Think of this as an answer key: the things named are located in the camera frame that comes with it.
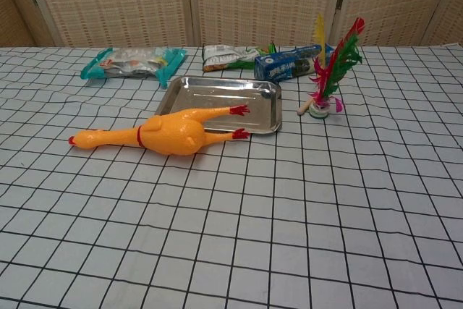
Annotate colourful feather stick toy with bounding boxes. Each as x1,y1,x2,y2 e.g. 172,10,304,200
297,98,315,117

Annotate blue cardboard wrap box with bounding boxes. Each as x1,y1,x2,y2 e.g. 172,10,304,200
254,43,336,83

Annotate yellow rubber chicken toy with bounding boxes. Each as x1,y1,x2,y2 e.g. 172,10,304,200
68,104,251,157

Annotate stainless steel rectangular tray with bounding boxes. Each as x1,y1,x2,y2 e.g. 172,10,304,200
154,76,283,135

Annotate white green snack package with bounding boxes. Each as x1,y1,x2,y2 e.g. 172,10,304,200
201,43,281,72

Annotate teal clear snack package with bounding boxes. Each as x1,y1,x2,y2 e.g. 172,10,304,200
80,47,188,89

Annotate colourful feather shuttlecock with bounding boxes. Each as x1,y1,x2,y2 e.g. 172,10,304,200
307,12,365,119

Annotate white black grid tablecloth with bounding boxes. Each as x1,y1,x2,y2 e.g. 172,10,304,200
0,45,463,309

